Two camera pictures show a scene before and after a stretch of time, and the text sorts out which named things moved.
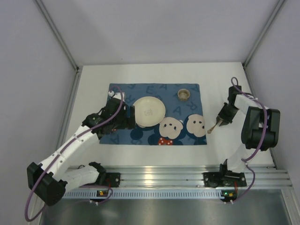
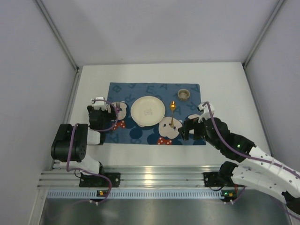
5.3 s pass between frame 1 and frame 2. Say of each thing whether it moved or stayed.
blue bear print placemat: stayed
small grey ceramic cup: stayed
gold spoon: moved
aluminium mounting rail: stayed
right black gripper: moved
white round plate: stayed
